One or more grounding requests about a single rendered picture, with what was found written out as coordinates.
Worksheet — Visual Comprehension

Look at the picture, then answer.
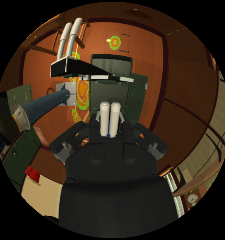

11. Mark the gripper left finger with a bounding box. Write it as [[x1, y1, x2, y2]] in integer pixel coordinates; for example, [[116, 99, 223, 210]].
[[48, 119, 102, 165]]

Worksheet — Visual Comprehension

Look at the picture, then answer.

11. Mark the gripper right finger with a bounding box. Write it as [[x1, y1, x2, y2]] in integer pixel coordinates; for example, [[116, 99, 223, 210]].
[[122, 120, 170, 162]]

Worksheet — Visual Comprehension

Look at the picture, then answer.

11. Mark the pink flat pad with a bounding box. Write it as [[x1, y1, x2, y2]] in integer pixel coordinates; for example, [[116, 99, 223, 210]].
[[32, 127, 44, 145]]

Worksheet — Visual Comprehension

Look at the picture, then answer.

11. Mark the green metal cabinet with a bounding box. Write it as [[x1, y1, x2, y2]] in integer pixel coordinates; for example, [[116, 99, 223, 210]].
[[6, 84, 33, 113], [1, 129, 42, 192]]

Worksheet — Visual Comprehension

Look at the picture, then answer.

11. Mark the red flag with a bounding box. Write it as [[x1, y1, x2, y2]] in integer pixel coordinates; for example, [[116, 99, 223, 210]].
[[24, 165, 41, 183]]

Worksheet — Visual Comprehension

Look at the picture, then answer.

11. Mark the window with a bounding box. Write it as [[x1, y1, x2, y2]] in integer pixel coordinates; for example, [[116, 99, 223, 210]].
[[164, 172, 185, 218]]

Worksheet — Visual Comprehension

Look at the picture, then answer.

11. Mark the wooden board with dials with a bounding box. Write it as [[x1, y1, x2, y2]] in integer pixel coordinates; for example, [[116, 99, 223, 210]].
[[185, 191, 199, 209]]

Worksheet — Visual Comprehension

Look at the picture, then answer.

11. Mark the brown wooden table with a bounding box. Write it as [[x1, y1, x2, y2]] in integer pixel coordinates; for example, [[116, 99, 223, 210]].
[[27, 19, 90, 57]]

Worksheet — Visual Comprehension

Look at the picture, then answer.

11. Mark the floor hatch with black hinges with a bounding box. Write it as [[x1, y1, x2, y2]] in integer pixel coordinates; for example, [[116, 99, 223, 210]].
[[104, 28, 132, 56]]

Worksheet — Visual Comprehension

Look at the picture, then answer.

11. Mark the brown round disc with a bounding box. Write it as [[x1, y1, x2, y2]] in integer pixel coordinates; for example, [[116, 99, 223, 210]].
[[122, 7, 154, 21]]

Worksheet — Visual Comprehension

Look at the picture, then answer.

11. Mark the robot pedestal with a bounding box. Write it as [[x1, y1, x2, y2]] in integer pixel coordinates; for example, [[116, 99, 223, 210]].
[[12, 81, 77, 133]]

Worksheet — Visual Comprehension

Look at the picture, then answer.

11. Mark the dark green frame base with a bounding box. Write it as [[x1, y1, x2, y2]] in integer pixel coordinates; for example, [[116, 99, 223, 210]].
[[89, 53, 148, 128]]

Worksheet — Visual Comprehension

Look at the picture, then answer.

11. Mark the wooden wall shelf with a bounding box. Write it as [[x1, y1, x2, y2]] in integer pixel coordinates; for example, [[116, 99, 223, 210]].
[[171, 131, 225, 198]]

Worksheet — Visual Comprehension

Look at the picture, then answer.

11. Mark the black lever frame body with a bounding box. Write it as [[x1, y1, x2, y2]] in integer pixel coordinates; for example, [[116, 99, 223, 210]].
[[49, 55, 134, 83]]

